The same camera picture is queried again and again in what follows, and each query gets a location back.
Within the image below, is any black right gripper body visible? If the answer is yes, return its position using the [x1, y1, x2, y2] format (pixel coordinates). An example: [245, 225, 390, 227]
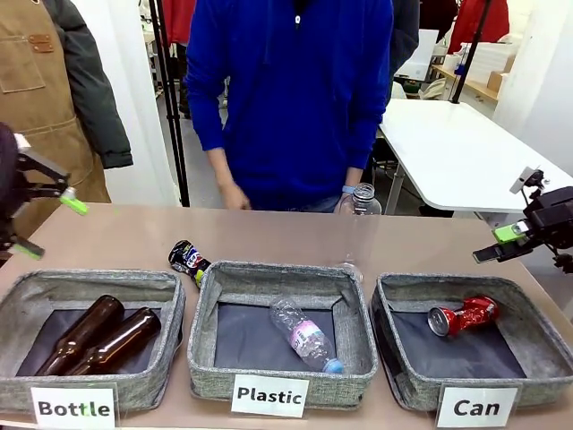
[522, 186, 573, 252]

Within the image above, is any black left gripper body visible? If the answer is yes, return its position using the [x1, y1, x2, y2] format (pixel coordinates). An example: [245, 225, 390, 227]
[0, 121, 23, 211]

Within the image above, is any crushed red can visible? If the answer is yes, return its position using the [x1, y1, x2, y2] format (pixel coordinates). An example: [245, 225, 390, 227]
[427, 296, 500, 338]

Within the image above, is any brown glass bottle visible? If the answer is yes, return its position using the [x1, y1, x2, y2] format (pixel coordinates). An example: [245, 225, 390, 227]
[66, 306, 163, 376]
[34, 294, 125, 376]

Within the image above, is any large clear plastic bottle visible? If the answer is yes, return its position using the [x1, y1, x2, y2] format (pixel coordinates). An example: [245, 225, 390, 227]
[333, 182, 384, 284]

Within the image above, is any clear plastic bottle pink label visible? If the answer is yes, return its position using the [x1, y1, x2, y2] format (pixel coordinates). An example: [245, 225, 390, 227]
[268, 297, 346, 375]

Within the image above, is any person's left forearm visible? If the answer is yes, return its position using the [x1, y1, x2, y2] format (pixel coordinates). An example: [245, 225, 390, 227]
[343, 102, 389, 185]

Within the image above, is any person's right forearm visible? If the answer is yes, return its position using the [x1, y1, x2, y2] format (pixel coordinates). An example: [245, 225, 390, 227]
[190, 89, 241, 187]

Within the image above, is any grey fabric basket Can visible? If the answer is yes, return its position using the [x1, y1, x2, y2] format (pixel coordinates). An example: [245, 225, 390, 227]
[370, 272, 564, 413]

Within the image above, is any white Can label sign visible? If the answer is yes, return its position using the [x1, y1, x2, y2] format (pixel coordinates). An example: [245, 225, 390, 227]
[436, 383, 523, 429]

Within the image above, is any crushed black Pepsi can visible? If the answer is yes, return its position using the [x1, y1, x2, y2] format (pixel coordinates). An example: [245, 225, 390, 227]
[167, 240, 213, 288]

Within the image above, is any grey fabric basket Bottle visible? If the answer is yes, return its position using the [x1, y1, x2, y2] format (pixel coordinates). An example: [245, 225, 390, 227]
[0, 268, 187, 414]

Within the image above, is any grey fabric basket Plastic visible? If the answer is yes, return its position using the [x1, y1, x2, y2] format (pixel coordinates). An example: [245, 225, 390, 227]
[186, 261, 380, 411]

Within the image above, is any person's left hand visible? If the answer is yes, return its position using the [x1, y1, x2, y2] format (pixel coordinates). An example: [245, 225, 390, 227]
[335, 191, 359, 215]

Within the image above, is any person's right hand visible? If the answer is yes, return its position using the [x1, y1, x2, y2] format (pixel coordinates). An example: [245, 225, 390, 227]
[218, 177, 254, 211]

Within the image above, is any person in brown apron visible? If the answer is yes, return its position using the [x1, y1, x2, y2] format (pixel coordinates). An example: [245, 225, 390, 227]
[0, 0, 134, 237]

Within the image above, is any white table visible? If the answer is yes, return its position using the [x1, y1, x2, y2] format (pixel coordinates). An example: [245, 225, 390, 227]
[378, 98, 573, 215]

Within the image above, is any black tripod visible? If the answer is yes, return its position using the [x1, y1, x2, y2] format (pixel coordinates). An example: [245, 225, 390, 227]
[149, 0, 192, 208]

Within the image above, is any cardboard box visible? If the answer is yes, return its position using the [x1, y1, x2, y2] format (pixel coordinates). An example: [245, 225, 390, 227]
[486, 57, 516, 102]

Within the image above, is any white Bottle label sign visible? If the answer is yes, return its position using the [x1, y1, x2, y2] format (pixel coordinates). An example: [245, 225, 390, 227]
[30, 383, 118, 429]

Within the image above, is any stack of white boxes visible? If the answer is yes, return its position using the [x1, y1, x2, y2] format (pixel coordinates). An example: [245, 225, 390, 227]
[460, 39, 526, 90]

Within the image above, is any black stand pole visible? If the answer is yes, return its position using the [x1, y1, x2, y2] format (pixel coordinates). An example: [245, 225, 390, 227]
[450, 0, 493, 105]

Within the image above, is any white box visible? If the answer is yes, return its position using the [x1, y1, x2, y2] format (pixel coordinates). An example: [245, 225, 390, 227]
[393, 29, 440, 82]

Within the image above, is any red hanging garment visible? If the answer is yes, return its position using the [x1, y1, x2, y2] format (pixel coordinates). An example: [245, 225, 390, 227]
[160, 0, 197, 46]
[447, 0, 510, 56]

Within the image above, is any person in dark jacket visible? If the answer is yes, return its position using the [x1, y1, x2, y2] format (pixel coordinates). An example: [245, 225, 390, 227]
[388, 0, 421, 78]

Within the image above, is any person in blue hoodie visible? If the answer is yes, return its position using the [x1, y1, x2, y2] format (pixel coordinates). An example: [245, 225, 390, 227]
[185, 0, 395, 211]

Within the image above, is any white Plastic label sign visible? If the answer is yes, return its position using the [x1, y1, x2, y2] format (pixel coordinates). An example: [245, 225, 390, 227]
[231, 374, 311, 418]

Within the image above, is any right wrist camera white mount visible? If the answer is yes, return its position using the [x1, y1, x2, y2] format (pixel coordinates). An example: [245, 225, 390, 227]
[509, 166, 551, 194]

